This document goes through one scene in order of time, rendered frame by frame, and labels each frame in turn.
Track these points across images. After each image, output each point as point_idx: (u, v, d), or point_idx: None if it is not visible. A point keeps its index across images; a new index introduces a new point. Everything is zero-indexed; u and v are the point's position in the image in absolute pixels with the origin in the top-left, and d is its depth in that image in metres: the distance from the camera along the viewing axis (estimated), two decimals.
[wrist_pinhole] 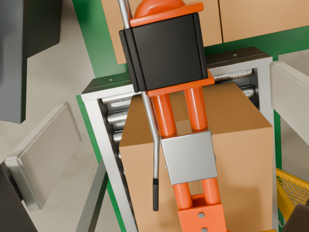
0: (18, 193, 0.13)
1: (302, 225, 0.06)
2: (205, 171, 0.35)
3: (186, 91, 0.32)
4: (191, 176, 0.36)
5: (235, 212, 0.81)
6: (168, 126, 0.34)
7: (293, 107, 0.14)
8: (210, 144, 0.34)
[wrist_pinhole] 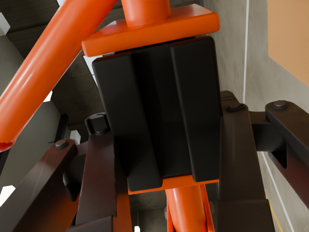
0: None
1: (228, 217, 0.06)
2: None
3: None
4: None
5: None
6: None
7: None
8: None
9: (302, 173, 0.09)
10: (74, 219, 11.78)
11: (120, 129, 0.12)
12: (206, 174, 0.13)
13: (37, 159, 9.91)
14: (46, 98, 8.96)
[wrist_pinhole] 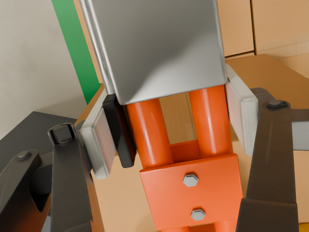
0: (89, 162, 0.14)
1: (251, 216, 0.06)
2: (197, 67, 0.15)
3: None
4: (165, 80, 0.15)
5: None
6: None
7: (229, 105, 0.16)
8: None
9: None
10: None
11: None
12: None
13: None
14: None
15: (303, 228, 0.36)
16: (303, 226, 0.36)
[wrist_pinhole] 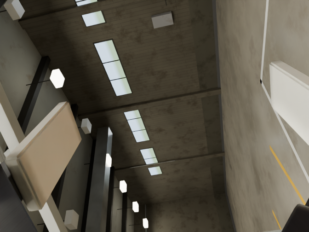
0: (18, 193, 0.13)
1: (302, 225, 0.06)
2: None
3: None
4: None
5: None
6: None
7: (293, 107, 0.14)
8: None
9: None
10: (85, 207, 11.85)
11: None
12: None
13: None
14: (59, 84, 9.02)
15: None
16: None
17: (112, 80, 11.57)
